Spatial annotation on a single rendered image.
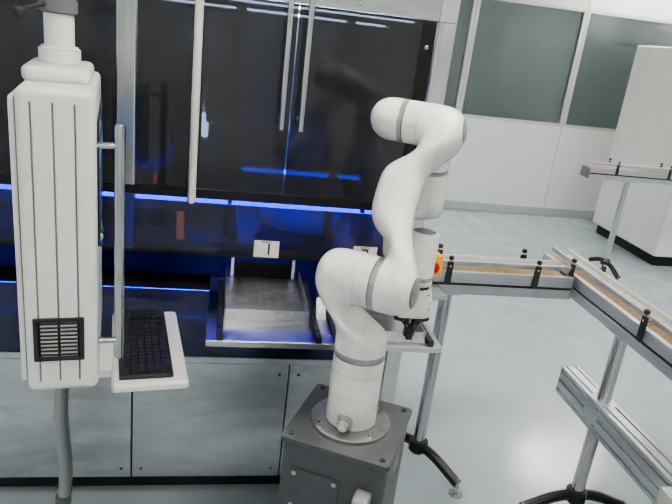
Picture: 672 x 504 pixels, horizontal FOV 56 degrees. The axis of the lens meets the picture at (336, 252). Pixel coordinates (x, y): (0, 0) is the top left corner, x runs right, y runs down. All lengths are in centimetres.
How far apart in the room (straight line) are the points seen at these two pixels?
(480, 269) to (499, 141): 486
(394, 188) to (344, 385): 46
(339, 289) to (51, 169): 70
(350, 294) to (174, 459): 137
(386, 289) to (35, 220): 81
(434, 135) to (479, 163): 585
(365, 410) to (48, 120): 95
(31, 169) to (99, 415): 115
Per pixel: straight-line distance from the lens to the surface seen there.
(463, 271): 247
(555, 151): 763
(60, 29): 174
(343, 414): 151
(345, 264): 138
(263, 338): 187
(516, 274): 256
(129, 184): 212
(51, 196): 159
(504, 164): 740
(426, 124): 147
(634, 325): 238
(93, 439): 255
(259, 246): 215
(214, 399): 241
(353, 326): 142
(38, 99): 155
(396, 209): 140
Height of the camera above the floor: 174
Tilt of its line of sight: 19 degrees down
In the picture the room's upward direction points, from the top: 7 degrees clockwise
